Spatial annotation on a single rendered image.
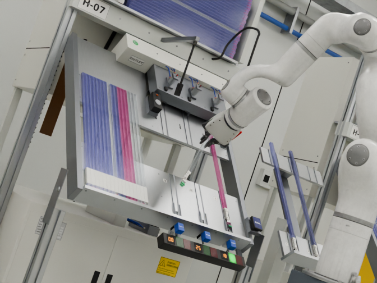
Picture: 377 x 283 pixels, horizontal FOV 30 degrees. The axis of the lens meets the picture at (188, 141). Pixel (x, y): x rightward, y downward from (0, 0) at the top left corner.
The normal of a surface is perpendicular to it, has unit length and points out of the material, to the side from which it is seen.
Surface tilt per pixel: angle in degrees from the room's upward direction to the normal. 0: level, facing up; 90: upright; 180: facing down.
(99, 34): 90
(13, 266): 90
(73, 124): 90
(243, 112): 133
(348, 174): 128
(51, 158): 90
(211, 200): 46
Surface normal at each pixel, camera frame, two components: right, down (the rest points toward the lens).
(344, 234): -0.42, -0.22
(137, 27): 0.51, 0.11
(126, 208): 0.13, 0.75
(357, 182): -0.51, 0.40
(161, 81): 0.59, -0.58
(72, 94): -0.79, -0.32
